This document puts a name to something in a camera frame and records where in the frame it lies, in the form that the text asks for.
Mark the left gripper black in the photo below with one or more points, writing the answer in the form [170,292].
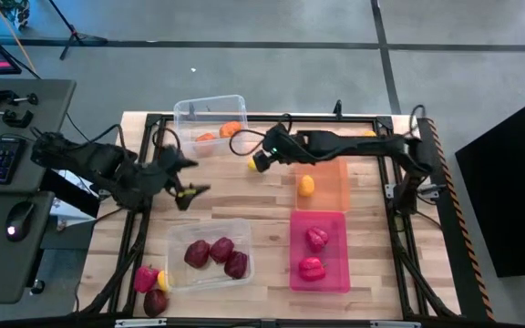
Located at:
[167,171]

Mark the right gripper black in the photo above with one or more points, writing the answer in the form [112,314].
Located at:
[283,143]

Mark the yellow lemon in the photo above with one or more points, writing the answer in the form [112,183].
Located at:
[251,164]
[162,281]
[306,186]

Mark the orange plastic fruit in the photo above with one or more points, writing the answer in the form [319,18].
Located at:
[205,137]
[229,130]

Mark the clear plastic bin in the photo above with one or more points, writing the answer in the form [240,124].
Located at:
[185,232]
[208,109]

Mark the red bell pepper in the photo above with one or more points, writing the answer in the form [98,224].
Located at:
[317,239]
[311,269]
[145,279]

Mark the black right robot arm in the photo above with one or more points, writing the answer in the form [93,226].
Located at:
[358,143]

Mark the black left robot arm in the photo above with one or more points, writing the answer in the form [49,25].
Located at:
[89,159]

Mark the orange plastic tray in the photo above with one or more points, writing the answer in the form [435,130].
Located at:
[331,182]

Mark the pink plastic tray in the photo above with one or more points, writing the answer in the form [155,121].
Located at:
[335,228]

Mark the small yellow fruit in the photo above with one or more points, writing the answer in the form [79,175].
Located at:
[370,133]

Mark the dark grey desk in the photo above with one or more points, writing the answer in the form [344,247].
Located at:
[39,114]

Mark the black computer mouse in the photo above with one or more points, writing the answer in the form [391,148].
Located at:
[20,221]

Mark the black C-clamp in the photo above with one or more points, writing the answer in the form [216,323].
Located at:
[5,96]
[16,120]

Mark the black tripod stand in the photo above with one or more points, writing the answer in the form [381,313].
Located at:
[76,36]

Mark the black round knob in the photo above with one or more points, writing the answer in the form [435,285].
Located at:
[38,286]

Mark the thin yellow rod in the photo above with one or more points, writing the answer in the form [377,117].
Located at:
[13,35]

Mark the large black panel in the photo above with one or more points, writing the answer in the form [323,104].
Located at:
[508,191]

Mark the black aluminium rig frame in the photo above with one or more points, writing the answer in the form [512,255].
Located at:
[152,120]

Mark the small black bracket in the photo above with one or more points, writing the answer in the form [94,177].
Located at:
[337,109]

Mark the silver metal bracket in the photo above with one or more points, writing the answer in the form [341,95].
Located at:
[139,323]
[394,324]

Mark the hazard-striped black rail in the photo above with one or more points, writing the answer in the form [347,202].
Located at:
[451,218]

